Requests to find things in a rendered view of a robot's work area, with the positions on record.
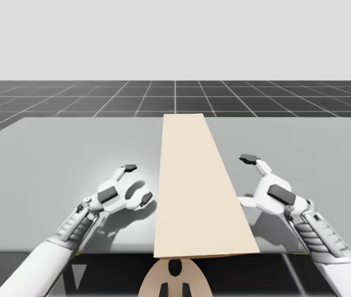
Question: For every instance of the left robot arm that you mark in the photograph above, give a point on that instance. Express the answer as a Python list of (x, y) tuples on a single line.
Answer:
[(43, 256)]

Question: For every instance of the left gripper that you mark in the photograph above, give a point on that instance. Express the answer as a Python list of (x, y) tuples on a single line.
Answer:
[(110, 195)]

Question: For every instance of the tan robot part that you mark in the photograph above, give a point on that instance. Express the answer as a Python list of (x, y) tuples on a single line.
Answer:
[(175, 278)]

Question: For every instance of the tall board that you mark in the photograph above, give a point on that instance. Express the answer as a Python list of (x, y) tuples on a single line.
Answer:
[(198, 188)]

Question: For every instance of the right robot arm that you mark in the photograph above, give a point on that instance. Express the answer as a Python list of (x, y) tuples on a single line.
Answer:
[(327, 247)]

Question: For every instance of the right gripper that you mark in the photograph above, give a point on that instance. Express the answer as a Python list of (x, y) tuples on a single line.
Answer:
[(275, 193)]

